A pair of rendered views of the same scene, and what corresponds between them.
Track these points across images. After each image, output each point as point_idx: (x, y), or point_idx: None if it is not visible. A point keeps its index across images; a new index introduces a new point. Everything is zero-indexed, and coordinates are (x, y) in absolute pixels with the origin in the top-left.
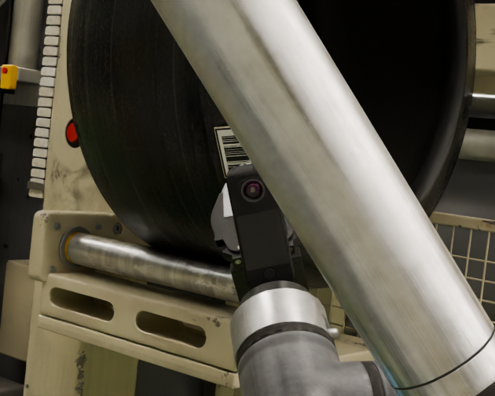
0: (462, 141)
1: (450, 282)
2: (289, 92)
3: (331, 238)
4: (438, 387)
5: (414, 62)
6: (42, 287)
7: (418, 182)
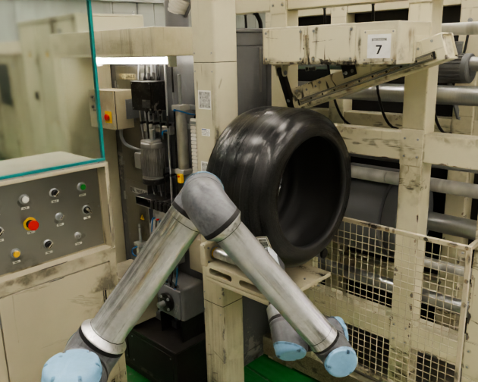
0: (348, 198)
1: (317, 321)
2: (270, 284)
3: (285, 314)
4: (316, 346)
5: (329, 165)
6: (206, 267)
7: (331, 220)
